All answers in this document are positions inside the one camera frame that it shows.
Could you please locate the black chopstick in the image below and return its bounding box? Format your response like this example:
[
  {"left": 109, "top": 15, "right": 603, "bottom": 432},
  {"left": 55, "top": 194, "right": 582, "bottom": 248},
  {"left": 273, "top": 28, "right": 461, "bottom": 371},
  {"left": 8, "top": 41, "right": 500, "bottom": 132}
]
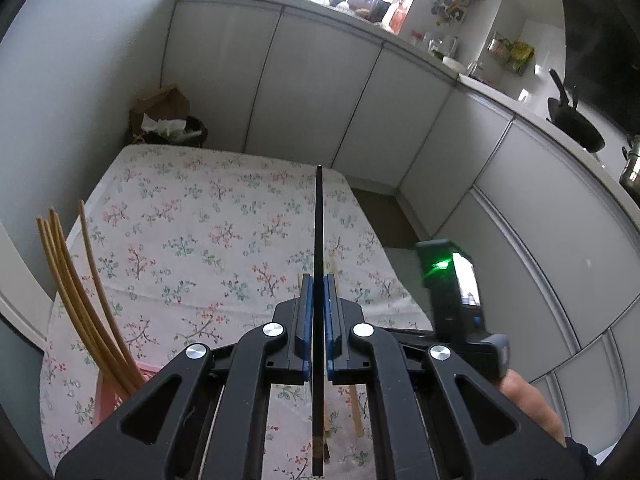
[{"left": 311, "top": 166, "right": 324, "bottom": 478}]

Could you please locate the right hand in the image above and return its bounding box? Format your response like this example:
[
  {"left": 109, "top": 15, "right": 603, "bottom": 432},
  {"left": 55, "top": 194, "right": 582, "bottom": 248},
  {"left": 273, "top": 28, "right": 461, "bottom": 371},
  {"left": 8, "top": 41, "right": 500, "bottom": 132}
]
[{"left": 497, "top": 370, "right": 566, "bottom": 448}]

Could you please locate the brown floor mat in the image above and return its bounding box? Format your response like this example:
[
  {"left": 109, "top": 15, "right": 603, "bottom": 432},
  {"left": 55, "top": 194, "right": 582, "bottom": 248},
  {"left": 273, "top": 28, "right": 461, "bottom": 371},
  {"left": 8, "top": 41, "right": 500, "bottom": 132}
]
[{"left": 352, "top": 188, "right": 420, "bottom": 249}]

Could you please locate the floral tablecloth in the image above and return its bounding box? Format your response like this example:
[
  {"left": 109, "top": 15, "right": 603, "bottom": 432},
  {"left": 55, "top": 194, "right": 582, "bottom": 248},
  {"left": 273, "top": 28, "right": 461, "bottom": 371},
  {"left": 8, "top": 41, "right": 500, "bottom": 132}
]
[{"left": 40, "top": 145, "right": 432, "bottom": 479}]

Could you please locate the brown paper bag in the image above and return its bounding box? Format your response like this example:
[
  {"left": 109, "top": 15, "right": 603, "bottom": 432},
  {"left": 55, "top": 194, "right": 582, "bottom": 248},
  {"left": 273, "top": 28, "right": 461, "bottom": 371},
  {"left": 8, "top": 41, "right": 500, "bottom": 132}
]
[{"left": 124, "top": 84, "right": 208, "bottom": 148}]

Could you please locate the bamboo chopstick far left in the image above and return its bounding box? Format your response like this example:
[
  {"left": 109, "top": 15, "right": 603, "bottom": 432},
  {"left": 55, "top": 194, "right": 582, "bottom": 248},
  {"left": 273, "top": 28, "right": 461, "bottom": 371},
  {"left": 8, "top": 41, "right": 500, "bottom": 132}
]
[{"left": 78, "top": 200, "right": 144, "bottom": 398}]

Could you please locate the black wok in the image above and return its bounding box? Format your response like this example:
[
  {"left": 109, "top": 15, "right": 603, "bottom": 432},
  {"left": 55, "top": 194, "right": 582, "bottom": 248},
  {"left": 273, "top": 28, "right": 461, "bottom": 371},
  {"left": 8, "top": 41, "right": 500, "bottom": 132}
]
[{"left": 547, "top": 68, "right": 605, "bottom": 154}]

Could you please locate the pink perforated utensil holder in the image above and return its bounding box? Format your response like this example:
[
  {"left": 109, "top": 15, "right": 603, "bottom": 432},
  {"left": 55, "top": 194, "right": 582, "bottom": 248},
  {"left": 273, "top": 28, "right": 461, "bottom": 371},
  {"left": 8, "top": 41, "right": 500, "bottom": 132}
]
[{"left": 92, "top": 361, "right": 162, "bottom": 426}]

